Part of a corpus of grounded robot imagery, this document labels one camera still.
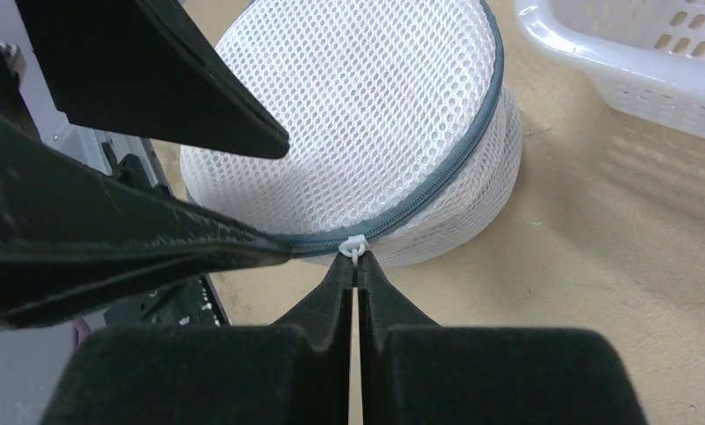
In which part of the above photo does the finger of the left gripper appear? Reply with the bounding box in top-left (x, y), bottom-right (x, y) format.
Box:
top-left (0, 115), bottom-right (291, 330)
top-left (17, 0), bottom-right (290, 159)

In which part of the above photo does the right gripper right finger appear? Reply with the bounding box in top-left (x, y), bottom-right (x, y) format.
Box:
top-left (357, 253), bottom-right (647, 424)

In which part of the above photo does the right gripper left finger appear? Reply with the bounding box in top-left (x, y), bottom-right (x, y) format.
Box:
top-left (42, 256), bottom-right (354, 424)

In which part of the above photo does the white mesh laundry bag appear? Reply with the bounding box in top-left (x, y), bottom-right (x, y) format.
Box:
top-left (180, 1), bottom-right (523, 266)

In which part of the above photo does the white plastic basket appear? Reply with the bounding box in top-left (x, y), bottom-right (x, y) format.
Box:
top-left (514, 0), bottom-right (705, 139)

